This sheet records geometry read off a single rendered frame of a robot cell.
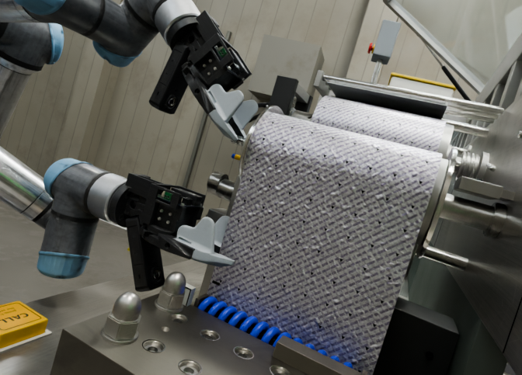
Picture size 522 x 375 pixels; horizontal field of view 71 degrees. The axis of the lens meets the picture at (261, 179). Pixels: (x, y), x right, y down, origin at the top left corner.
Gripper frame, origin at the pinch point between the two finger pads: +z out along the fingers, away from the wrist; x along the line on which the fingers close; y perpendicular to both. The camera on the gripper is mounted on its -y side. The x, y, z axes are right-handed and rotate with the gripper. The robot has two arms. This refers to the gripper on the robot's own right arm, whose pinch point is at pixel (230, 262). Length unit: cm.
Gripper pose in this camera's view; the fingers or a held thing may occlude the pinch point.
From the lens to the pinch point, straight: 52.2
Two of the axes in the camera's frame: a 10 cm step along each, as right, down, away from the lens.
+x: 3.7, 0.6, 9.3
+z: 8.8, 2.9, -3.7
